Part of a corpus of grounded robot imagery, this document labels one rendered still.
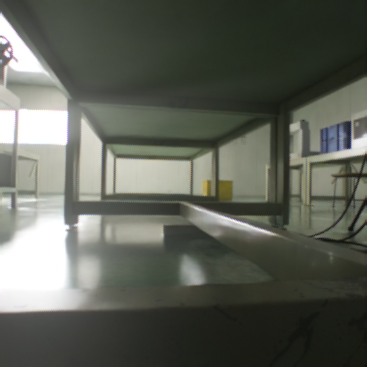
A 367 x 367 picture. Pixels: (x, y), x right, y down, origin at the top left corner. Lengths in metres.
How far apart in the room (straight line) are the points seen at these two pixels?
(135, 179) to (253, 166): 3.31
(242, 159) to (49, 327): 8.06
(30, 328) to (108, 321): 0.04
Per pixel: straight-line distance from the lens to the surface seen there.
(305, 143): 5.31
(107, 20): 1.00
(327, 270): 0.39
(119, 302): 0.19
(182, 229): 1.42
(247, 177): 8.22
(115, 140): 2.99
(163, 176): 7.66
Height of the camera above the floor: 0.22
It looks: 1 degrees up
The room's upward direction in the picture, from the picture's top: 1 degrees clockwise
